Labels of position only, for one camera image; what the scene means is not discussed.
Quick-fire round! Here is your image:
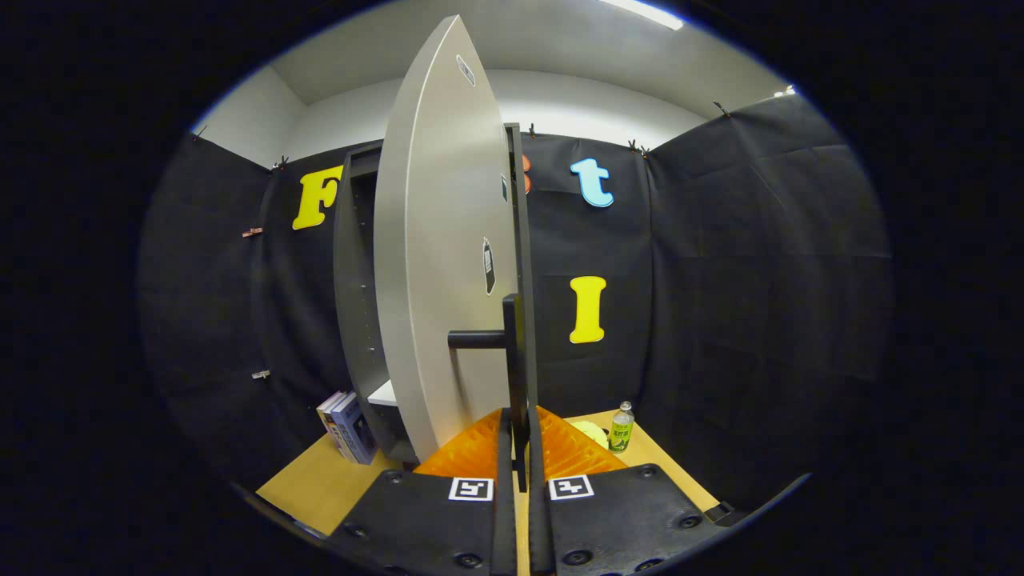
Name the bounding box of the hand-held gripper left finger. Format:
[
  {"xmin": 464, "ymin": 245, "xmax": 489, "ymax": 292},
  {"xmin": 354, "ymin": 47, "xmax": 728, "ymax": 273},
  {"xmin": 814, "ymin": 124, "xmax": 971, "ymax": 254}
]
[{"xmin": 324, "ymin": 408, "xmax": 518, "ymax": 576}]

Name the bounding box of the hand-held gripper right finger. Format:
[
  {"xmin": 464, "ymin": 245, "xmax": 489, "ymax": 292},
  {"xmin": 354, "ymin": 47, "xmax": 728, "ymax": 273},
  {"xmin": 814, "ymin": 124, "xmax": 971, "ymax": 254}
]
[{"xmin": 528, "ymin": 406, "xmax": 725, "ymax": 576}]

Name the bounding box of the grey shoe cabinet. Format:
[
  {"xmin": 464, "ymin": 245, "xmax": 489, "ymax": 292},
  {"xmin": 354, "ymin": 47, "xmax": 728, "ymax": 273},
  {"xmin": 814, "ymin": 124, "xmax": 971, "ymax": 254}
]
[{"xmin": 332, "ymin": 142, "xmax": 421, "ymax": 465}]

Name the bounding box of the beige shoe cabinet door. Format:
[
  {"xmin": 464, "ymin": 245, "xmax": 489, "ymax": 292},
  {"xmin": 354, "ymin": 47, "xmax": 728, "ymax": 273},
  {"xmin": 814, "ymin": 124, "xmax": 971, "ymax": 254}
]
[{"xmin": 374, "ymin": 14, "xmax": 538, "ymax": 493}]

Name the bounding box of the green drink bottle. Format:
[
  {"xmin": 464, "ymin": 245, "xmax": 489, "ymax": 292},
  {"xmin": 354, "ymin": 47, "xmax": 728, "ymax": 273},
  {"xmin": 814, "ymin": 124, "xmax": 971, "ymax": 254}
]
[{"xmin": 608, "ymin": 401, "xmax": 636, "ymax": 454}]

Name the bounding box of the blue cover book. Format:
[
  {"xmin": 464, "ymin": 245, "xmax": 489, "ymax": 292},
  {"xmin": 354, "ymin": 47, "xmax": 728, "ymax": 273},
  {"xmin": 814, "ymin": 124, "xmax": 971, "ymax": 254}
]
[{"xmin": 330, "ymin": 392, "xmax": 378, "ymax": 466}]

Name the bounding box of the black backdrop cloth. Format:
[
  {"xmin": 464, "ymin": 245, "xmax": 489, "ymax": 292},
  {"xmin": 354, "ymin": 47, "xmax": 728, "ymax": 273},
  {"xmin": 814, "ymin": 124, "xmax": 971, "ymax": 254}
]
[{"xmin": 138, "ymin": 94, "xmax": 895, "ymax": 513}]

